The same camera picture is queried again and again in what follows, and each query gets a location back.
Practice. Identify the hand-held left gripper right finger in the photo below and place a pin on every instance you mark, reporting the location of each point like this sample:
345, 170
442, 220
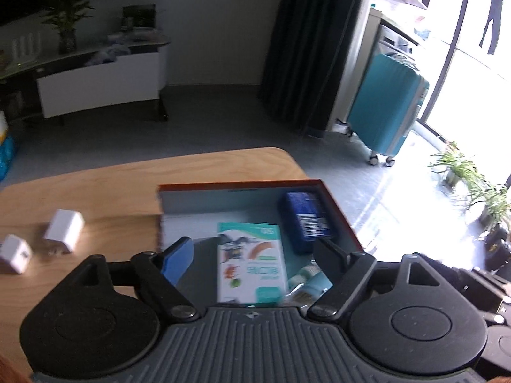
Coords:
331, 256

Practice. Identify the teal suitcase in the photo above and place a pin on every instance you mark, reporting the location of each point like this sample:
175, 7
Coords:
385, 103

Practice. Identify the white TV cabinet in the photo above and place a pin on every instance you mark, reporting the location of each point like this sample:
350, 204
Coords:
99, 83

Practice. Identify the washing machine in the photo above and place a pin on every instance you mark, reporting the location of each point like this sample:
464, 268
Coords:
395, 42

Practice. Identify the small white charger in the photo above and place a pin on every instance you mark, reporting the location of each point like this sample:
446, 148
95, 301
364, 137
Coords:
14, 253

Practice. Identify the hanging dark clothes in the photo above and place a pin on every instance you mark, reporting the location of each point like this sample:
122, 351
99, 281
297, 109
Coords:
494, 12

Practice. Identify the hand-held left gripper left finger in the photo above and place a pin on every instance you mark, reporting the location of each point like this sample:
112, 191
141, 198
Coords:
179, 261

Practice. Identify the bamboo plant in vase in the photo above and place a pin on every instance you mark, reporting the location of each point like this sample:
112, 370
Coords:
66, 20

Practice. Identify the white green bandage box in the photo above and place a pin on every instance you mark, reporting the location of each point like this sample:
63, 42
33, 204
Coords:
251, 263

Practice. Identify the large white charger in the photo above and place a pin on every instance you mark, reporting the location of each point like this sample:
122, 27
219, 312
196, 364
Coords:
64, 231

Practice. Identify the dark picture frame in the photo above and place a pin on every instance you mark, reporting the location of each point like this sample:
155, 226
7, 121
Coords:
139, 16

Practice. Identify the orange cardboard box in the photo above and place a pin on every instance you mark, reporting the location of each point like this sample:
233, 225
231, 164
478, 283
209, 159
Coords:
191, 207

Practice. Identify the dark green curtain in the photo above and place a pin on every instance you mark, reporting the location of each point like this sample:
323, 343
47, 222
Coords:
311, 44

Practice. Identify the dark blue box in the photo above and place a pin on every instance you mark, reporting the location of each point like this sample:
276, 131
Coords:
303, 215

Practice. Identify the blue white repellent bottle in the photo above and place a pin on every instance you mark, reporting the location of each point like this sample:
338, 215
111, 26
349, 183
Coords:
309, 281

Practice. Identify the black plant pots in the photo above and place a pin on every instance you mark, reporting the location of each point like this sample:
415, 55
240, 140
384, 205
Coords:
499, 249

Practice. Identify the blue cloth pile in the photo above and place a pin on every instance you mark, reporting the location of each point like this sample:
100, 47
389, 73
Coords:
107, 54

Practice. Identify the potted spider plant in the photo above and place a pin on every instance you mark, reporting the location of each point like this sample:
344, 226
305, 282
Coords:
455, 165
493, 203

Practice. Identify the white router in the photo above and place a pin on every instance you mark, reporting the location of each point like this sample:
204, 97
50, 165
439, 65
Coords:
24, 50

